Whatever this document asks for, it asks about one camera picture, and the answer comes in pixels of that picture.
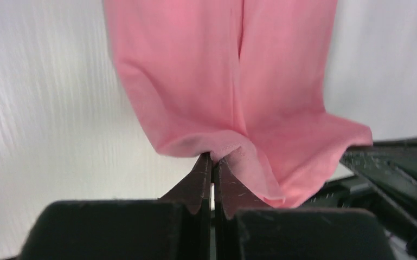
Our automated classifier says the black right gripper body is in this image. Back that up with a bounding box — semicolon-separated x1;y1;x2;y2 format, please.
305;138;417;259

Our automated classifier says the pink t shirt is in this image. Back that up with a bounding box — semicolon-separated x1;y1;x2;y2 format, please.
104;1;373;207

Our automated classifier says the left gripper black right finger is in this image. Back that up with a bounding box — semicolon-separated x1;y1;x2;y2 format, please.
213;160;395;259

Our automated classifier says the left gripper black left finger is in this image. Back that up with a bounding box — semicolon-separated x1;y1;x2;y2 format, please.
20;153;212;259

